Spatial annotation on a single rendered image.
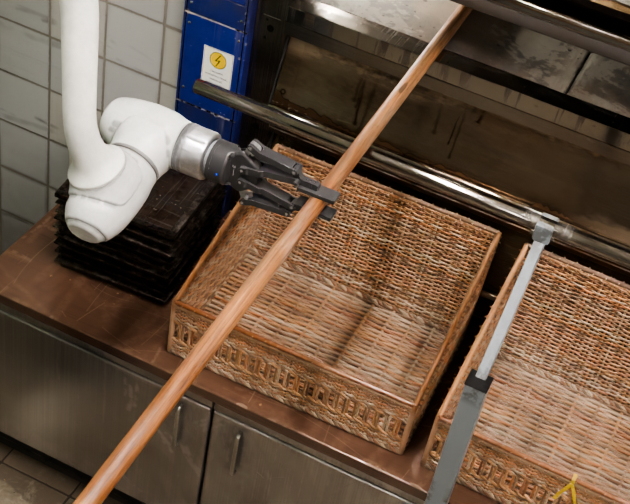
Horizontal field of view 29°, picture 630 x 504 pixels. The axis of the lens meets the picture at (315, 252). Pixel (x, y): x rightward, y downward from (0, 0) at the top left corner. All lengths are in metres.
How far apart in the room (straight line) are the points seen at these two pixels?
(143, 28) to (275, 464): 1.03
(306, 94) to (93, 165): 0.81
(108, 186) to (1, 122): 1.28
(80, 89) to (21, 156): 1.34
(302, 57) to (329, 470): 0.89
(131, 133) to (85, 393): 0.86
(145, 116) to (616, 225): 1.03
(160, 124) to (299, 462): 0.83
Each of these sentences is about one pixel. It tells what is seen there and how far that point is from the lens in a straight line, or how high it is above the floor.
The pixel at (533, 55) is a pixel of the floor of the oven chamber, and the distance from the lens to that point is 2.69.
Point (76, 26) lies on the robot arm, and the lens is 2.00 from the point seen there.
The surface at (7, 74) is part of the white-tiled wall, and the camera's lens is 3.22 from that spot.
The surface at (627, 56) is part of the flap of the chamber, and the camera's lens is 2.30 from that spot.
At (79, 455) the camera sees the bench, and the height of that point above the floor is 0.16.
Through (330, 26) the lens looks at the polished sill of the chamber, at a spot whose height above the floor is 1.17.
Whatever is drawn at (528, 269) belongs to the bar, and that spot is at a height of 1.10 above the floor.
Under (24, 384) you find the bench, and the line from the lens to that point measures 2.95.
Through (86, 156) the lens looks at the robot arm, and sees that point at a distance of 2.05.
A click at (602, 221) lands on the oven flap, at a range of 2.64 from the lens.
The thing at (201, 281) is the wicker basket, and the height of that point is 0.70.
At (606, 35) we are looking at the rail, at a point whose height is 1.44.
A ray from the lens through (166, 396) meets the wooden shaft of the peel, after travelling 1.74.
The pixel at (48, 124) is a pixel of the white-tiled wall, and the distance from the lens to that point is 3.22.
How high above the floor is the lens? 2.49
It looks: 40 degrees down
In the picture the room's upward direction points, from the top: 11 degrees clockwise
